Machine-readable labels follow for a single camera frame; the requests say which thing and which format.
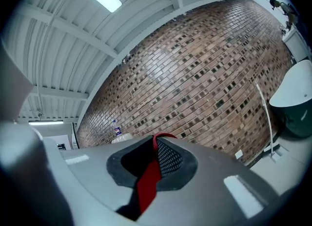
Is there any dark green white bathtub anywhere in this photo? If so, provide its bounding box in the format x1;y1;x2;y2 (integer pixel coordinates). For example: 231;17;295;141
269;59;312;138

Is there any red cloth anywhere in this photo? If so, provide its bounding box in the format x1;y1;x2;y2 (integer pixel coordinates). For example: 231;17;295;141
136;132;179;215

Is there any white counter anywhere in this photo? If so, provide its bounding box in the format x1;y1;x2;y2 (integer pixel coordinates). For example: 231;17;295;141
282;28;312;62

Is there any small blue label bottle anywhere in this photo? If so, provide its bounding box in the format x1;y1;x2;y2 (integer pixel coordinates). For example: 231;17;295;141
112;120;121;137

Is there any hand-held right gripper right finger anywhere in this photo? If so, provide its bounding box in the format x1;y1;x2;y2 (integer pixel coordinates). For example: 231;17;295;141
138;133;281;226

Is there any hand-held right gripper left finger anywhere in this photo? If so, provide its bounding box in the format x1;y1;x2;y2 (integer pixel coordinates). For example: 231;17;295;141
58;135;157;226

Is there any white pole with base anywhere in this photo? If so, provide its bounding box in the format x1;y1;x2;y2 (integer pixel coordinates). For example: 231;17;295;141
254;81;290;164

